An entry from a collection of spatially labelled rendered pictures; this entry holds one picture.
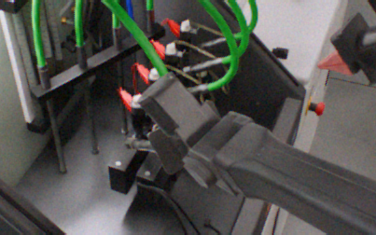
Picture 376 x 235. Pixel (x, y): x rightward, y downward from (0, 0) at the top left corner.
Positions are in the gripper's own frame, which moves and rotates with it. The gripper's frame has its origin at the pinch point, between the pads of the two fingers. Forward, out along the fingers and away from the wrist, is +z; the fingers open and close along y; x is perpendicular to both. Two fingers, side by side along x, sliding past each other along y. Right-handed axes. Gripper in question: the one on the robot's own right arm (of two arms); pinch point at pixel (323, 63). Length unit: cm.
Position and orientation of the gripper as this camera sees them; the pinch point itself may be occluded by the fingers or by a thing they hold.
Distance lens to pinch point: 107.2
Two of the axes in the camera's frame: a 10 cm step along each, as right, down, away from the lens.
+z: -5.3, 2.3, 8.2
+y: -5.9, -7.9, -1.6
